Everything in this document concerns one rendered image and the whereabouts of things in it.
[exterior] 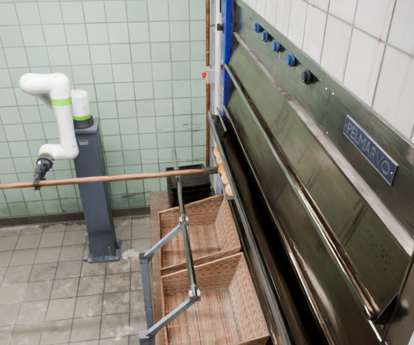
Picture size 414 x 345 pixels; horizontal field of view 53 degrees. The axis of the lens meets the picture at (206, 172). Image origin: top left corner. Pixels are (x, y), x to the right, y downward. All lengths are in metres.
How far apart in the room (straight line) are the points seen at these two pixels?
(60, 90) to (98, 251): 1.55
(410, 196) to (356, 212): 0.23
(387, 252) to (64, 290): 2.83
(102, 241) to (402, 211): 2.88
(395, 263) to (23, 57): 3.02
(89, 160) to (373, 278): 2.41
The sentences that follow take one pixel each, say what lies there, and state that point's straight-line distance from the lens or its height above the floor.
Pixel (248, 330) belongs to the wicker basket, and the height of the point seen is 0.69.
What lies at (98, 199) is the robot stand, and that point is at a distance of 3.28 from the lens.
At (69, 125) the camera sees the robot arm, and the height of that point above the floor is 1.38.
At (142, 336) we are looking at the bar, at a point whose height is 0.95.
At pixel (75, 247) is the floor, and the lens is 3.84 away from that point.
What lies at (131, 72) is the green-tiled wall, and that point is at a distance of 3.41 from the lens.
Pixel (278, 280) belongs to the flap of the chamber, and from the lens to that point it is 1.47.
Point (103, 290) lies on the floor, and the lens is 3.42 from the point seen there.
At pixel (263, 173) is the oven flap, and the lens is 1.84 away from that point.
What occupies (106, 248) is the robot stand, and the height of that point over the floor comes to 0.12.
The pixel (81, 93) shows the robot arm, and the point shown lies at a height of 1.44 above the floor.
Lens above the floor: 2.46
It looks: 32 degrees down
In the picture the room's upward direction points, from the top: straight up
